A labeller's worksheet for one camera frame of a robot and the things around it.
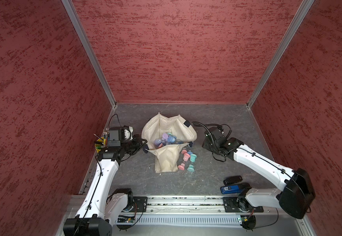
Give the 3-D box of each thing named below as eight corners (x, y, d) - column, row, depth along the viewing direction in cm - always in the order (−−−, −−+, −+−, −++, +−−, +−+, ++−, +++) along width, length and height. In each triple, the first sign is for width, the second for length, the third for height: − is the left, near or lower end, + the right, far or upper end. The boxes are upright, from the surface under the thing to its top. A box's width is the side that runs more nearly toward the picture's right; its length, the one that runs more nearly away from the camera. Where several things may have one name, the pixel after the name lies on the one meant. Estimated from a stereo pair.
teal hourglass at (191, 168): (187, 171, 87) (187, 169, 85) (190, 154, 94) (190, 152, 92) (194, 172, 86) (194, 171, 85) (196, 155, 93) (197, 154, 92)
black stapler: (224, 186, 82) (226, 184, 79) (222, 180, 84) (223, 178, 81) (240, 181, 84) (243, 179, 81) (237, 175, 86) (240, 173, 83)
